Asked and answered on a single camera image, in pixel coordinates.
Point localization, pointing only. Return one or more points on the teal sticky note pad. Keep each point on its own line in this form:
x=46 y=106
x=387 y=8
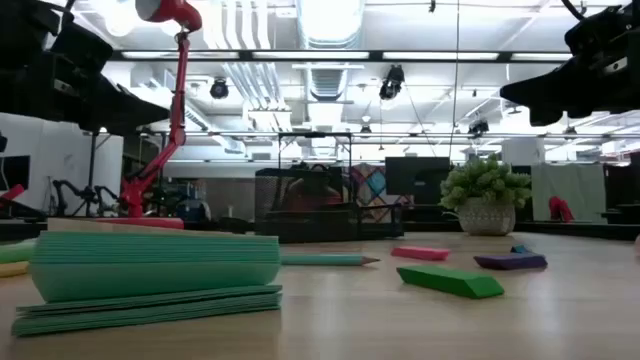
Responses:
x=150 y=270

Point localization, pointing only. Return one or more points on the black mesh desk organizer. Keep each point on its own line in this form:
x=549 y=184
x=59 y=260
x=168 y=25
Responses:
x=280 y=220

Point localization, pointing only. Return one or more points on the red angled bar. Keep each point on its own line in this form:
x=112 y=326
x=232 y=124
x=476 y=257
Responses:
x=11 y=194

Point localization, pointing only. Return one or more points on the black metal frame stand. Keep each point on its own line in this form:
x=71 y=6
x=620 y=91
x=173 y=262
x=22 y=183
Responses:
x=315 y=134

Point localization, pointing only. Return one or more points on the pale green curtain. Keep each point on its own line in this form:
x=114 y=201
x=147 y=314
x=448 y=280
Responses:
x=570 y=192

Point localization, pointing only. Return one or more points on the black background robot arms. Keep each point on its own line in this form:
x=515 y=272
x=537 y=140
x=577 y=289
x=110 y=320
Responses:
x=85 y=194

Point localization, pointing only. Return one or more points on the green eraser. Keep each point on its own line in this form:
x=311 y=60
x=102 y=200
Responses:
x=450 y=281

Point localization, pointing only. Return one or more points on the small black screen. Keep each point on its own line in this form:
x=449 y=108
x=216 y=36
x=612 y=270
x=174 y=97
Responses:
x=15 y=172

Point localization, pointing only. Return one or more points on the small red background object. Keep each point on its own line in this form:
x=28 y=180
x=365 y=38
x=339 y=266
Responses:
x=560 y=210

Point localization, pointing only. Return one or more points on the pink eraser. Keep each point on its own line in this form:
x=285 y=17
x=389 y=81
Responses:
x=420 y=253

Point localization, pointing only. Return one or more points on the purple eraser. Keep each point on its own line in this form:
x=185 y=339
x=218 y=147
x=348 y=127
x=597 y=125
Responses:
x=510 y=261

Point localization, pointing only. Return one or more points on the small blue eraser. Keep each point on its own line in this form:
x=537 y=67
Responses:
x=520 y=249

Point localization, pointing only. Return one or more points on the black ceiling spotlight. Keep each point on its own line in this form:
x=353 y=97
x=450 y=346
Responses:
x=219 y=89
x=391 y=84
x=478 y=127

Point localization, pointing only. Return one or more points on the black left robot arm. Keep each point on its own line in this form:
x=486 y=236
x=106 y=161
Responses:
x=25 y=25

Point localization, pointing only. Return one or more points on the colourful patterned panel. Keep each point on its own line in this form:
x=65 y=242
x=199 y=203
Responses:
x=372 y=187

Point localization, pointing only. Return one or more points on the person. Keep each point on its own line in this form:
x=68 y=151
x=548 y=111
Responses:
x=312 y=192

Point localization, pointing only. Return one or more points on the red desk lamp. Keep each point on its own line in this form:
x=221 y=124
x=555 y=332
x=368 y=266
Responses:
x=176 y=115

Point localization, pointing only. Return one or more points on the large black monitor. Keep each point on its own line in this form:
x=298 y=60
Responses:
x=417 y=175

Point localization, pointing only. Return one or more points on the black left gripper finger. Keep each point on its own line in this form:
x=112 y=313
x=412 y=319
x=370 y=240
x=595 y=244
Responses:
x=125 y=112

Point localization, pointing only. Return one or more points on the teal pencil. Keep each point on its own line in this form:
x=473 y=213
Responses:
x=325 y=259

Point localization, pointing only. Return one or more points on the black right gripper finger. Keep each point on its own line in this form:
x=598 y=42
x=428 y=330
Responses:
x=575 y=92

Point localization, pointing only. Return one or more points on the green plant in white pot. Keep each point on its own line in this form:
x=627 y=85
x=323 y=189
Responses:
x=485 y=190

